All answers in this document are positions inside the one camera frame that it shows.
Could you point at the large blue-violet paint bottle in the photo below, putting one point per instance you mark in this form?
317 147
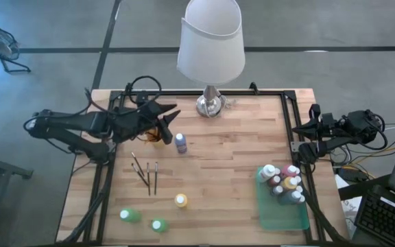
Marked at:
181 145

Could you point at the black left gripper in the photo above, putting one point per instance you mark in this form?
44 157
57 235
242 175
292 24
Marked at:
153 116

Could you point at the black paintbrush silver ferrule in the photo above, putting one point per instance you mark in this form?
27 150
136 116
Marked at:
138 164
155 182
142 177
148 182

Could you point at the yellow-orange plastic cup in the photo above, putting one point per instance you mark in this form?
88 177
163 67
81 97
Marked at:
156 142

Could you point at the black paintbrush orange bristles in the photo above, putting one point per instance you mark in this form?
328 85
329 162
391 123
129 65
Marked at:
151 136

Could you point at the black computer desk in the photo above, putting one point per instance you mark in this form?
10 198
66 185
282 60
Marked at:
360 188

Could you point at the black computer keyboard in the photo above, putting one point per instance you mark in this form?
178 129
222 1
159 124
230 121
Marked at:
386 219

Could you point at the large pink paint bottle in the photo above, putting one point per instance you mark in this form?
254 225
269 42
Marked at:
288 170

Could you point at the white printed paper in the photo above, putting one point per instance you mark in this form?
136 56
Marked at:
350 206

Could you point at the translucent green plastic bin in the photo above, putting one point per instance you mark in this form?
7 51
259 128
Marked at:
279 216

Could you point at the grey side table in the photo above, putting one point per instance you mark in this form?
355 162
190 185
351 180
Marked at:
2 168

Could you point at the small magenta paint bottle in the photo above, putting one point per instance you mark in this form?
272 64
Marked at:
299 189

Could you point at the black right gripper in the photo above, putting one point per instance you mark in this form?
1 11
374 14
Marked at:
324 127

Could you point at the grey metal mounting plate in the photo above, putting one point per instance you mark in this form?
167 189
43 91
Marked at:
295 147

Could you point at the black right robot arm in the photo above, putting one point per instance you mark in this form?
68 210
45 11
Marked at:
355 127

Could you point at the large green paint bottle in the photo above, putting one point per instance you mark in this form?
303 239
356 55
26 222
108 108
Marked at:
160 225
130 215

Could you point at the small ochre paint bottle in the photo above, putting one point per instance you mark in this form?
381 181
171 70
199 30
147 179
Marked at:
277 170

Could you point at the silver table lamp white shade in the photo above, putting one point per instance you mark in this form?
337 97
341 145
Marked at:
211 51

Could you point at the black frame clamp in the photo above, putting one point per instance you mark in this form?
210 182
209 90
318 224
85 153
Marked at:
253 87
128 88

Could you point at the black power strip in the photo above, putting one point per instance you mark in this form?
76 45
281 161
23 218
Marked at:
353 174

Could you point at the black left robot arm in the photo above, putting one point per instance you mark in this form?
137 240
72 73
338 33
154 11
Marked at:
63 120

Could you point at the small pink paint bottle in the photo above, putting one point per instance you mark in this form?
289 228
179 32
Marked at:
298 179

